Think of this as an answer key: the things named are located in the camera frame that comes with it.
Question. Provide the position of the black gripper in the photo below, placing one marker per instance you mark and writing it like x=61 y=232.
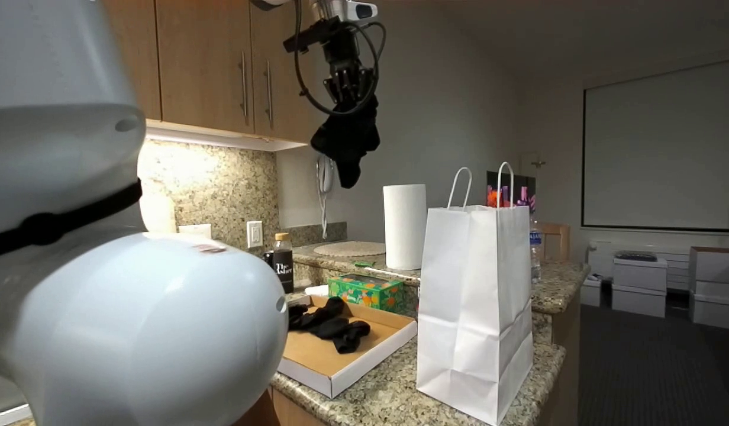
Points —
x=341 y=49

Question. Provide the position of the black sock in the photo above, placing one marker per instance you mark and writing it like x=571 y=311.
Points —
x=306 y=317
x=349 y=142
x=353 y=336
x=334 y=311

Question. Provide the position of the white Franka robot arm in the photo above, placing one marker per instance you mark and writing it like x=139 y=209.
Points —
x=142 y=338

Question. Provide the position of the white paper towel roll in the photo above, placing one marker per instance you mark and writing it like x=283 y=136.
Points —
x=403 y=228

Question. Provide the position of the dark glass bottle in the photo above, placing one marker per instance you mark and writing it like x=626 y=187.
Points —
x=283 y=273

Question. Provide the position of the small lit display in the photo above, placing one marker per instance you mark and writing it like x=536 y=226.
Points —
x=522 y=189

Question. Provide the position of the crumpled white napkin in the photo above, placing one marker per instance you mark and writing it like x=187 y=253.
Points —
x=318 y=288

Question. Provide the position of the green tissue box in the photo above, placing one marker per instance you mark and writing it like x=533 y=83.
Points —
x=367 y=293

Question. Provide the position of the clear plastic water bottle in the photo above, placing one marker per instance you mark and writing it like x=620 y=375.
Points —
x=536 y=249

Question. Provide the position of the wooden dining chair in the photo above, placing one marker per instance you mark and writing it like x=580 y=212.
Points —
x=555 y=243

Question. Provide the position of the shallow cardboard box tray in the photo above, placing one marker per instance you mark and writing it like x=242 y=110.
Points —
x=325 y=362

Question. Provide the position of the small white storage box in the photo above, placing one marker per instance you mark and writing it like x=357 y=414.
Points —
x=590 y=288

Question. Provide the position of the white projector screen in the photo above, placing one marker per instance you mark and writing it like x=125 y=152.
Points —
x=661 y=144

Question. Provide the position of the wooden counter cabinet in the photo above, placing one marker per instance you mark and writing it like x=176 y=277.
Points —
x=290 y=412

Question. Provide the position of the white wall phone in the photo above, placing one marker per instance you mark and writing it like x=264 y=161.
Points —
x=325 y=175

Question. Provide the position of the wooden wall cabinet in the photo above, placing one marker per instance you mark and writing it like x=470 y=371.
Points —
x=207 y=61

